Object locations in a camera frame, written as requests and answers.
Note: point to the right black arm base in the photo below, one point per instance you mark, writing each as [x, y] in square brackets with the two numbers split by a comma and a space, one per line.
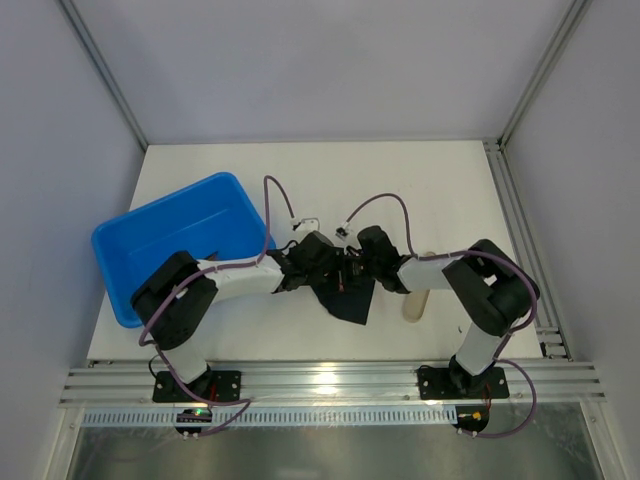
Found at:
[444, 383]

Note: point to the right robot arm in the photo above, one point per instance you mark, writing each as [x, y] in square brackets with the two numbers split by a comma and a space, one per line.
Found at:
[493, 291]

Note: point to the right frame post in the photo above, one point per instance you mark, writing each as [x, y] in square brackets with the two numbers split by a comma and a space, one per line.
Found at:
[552, 53]

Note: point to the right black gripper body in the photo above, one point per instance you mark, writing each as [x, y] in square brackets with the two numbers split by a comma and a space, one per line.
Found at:
[360, 263]

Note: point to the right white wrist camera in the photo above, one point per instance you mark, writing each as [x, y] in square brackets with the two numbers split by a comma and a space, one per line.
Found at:
[344, 232]

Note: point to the slotted cable duct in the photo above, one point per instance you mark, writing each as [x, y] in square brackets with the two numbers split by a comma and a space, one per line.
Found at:
[255, 416]

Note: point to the aluminium rail frame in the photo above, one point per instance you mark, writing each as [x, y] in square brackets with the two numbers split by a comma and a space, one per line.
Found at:
[307, 384]

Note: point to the frame post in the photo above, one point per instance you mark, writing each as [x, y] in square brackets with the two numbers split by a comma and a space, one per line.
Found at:
[552, 53]
[99, 64]

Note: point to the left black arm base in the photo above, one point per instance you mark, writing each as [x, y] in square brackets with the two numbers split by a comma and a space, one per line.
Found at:
[222, 386]

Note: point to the black paper napkin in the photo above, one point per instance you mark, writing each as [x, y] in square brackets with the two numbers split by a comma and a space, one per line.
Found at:
[346, 297]

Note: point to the blue plastic bin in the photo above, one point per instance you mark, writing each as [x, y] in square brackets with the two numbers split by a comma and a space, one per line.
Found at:
[211, 216]

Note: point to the left frame post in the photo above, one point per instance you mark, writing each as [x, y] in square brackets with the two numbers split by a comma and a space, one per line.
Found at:
[99, 64]

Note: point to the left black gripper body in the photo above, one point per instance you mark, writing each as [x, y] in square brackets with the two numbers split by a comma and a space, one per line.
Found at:
[329, 265]

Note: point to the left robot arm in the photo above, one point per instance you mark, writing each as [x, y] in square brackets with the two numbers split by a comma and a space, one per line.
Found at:
[173, 301]

